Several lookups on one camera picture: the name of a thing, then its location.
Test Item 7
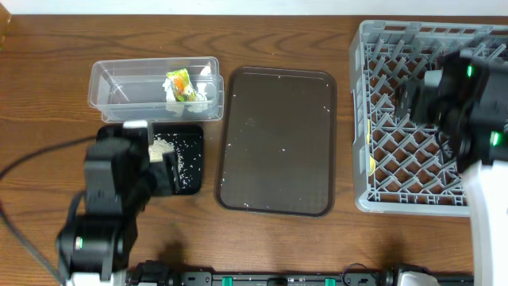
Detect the white tissue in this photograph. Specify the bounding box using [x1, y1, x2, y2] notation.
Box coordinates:
[162, 78, 184, 117]
[186, 83, 208, 113]

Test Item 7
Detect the pale yellow spoon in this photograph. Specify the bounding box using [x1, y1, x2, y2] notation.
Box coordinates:
[366, 120, 376, 176]

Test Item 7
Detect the green orange snack wrapper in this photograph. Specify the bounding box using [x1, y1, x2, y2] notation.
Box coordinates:
[163, 68, 197, 102]

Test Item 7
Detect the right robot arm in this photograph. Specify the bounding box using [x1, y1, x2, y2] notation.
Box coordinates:
[394, 50, 507, 285]

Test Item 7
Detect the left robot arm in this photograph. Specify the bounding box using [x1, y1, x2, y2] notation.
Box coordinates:
[56, 137, 179, 285]

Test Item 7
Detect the grey dishwasher rack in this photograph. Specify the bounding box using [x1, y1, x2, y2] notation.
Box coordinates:
[349, 20, 507, 217]

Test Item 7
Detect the white rice pile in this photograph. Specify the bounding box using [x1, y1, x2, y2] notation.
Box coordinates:
[148, 133, 202, 192]

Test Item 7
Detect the black plastic bin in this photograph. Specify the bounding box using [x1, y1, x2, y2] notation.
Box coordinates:
[85, 121, 204, 201]

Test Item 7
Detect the clear plastic bin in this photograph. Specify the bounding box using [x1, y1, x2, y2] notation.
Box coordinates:
[88, 56, 225, 123]

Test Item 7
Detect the dark brown serving tray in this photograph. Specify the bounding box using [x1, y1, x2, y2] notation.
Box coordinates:
[215, 67, 337, 218]

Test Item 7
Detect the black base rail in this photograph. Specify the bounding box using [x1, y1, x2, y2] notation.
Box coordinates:
[125, 261, 474, 286]

